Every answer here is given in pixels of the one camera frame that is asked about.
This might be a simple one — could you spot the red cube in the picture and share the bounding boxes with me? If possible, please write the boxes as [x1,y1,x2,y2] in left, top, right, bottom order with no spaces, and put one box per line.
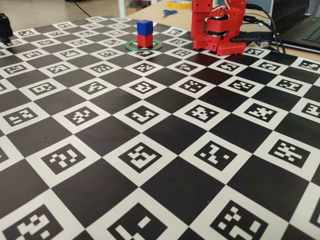
[136,34,153,48]

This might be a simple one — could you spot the blue cube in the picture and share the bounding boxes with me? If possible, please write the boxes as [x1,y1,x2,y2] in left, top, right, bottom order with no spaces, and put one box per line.
[136,19,154,36]

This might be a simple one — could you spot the black white marker checkerboard mat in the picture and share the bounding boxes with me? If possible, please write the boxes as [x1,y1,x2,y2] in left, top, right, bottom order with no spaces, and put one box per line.
[0,15,320,240]

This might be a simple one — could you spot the yellow tape roll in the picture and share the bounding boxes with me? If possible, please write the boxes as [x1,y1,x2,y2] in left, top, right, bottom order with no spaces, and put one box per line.
[167,0,195,10]

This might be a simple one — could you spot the white table leg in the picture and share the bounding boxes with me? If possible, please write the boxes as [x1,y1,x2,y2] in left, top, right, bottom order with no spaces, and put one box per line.
[117,0,129,18]

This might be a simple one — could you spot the black flat plug adapter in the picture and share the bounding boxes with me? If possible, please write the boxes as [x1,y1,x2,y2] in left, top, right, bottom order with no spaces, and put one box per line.
[230,31,273,43]

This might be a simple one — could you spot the pale blue panel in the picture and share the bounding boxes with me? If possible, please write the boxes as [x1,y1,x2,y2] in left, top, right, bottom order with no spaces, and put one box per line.
[246,0,275,15]

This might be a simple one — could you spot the black laptop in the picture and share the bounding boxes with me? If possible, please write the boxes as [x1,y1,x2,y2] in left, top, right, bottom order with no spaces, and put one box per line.
[271,0,320,52]

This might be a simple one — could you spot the black clamp device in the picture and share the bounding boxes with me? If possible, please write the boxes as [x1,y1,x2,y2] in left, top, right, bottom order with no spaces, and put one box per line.
[0,12,14,46]

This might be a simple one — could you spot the green ring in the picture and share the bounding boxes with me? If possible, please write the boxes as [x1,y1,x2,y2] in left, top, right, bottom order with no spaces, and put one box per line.
[124,38,164,53]

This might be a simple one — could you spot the blue handled scissors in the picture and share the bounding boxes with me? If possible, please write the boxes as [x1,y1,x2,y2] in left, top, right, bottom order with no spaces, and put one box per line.
[162,9,179,19]

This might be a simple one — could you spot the black cable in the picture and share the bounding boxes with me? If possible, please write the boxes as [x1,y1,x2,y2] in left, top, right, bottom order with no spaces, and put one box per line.
[243,15,281,53]
[246,3,287,54]

